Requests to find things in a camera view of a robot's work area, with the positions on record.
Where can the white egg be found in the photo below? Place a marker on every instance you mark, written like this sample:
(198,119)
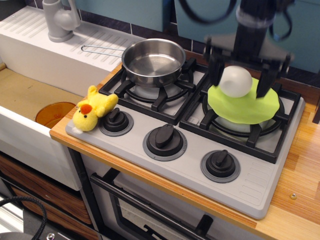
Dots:
(235,82)

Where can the grey toy faucet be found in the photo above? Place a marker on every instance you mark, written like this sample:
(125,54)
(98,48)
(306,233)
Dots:
(60,21)

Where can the black left stove knob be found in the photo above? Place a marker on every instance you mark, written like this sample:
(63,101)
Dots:
(116,123)

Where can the silver metal pan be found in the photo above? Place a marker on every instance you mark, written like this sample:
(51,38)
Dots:
(150,63)

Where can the oven door with handle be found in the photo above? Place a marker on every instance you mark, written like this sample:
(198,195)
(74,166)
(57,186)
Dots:
(107,183)

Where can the black right stove knob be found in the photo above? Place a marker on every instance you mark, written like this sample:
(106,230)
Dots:
(220,166)

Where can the green plate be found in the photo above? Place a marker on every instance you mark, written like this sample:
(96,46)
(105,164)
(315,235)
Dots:
(247,109)

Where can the black stove knob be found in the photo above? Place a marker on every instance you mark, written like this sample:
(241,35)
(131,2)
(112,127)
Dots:
(220,166)
(165,143)
(116,123)

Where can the white toy sink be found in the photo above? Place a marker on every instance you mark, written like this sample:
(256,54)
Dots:
(36,72)

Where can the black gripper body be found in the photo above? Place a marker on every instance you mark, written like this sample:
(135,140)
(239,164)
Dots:
(248,47)

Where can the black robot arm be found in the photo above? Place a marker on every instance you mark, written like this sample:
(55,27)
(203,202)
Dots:
(269,14)

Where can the wooden drawer fronts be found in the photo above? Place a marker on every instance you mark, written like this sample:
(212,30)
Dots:
(65,207)

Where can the black burner grate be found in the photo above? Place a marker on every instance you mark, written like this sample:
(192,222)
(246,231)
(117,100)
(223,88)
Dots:
(167,103)
(264,141)

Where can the black left burner grate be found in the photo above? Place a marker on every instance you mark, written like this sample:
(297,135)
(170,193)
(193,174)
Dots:
(167,103)

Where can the black right burner grate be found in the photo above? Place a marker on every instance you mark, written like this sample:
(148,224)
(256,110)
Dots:
(264,141)

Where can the orange plastic cup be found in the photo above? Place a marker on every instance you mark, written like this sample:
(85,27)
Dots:
(51,114)

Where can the black middle stove knob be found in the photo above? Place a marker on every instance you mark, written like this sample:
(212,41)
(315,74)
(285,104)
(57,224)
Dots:
(165,143)

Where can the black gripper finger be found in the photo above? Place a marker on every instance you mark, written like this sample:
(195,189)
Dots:
(267,78)
(216,66)

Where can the yellow stuffed duck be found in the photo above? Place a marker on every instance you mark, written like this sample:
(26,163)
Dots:
(90,110)

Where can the grey toy stove top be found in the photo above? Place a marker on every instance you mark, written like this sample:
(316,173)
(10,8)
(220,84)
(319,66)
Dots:
(250,193)

